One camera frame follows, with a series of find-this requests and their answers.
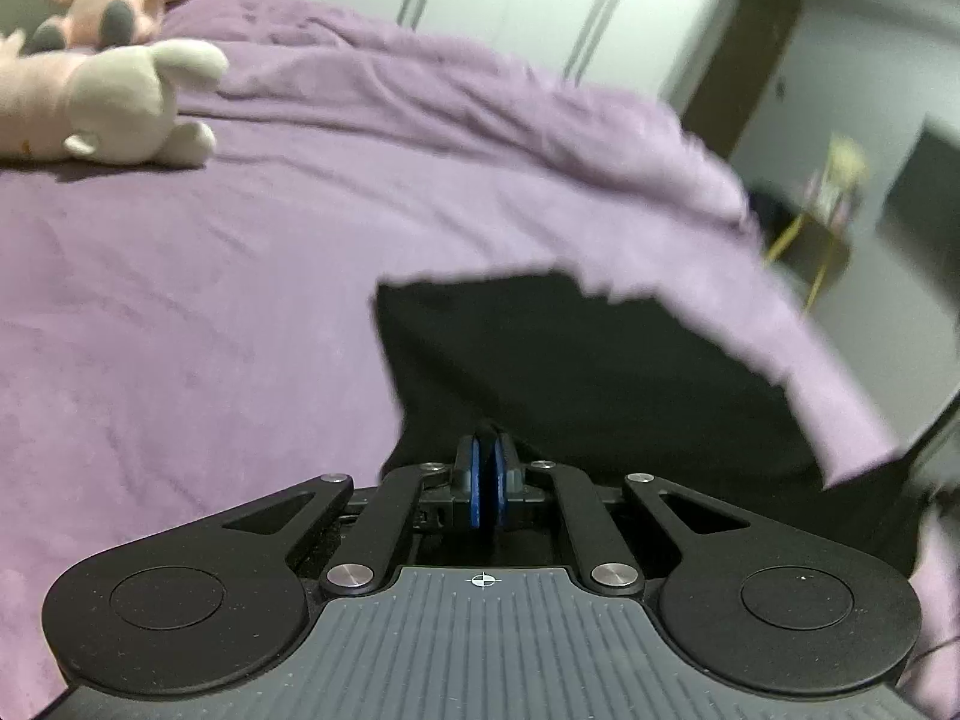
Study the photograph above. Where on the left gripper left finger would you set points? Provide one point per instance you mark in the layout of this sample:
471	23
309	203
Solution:
466	483

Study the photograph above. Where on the yellow side table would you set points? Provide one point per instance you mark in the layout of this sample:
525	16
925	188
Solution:
813	253

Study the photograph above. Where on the figurines on side table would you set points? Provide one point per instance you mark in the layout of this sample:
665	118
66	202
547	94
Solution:
834	185

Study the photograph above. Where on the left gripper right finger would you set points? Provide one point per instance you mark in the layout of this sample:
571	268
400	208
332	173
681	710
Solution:
514	496

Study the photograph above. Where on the black garment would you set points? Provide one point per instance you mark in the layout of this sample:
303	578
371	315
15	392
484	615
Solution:
616	389

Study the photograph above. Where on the purple bed sheet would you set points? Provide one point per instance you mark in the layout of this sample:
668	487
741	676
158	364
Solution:
174	343

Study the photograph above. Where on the purple duvet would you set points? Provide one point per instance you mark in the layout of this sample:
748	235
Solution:
304	63

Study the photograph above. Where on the white plush toy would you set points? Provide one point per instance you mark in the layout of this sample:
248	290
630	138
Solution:
118	108

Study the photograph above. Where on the brown door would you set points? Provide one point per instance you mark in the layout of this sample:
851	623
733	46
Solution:
736	75

